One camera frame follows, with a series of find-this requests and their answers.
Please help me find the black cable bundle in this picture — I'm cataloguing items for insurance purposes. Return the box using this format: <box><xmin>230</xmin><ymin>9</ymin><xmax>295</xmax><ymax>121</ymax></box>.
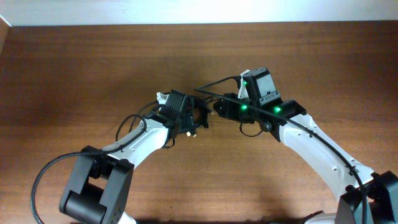
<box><xmin>182</xmin><ymin>95</ymin><xmax>216</xmax><ymax>138</ymax></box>

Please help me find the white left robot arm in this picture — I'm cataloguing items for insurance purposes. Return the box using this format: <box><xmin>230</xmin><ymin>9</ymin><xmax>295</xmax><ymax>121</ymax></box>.
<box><xmin>58</xmin><ymin>90</ymin><xmax>197</xmax><ymax>224</ymax></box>

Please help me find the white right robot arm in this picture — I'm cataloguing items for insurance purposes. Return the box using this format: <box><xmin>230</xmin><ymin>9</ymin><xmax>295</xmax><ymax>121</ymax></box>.
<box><xmin>213</xmin><ymin>67</ymin><xmax>397</xmax><ymax>223</ymax></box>

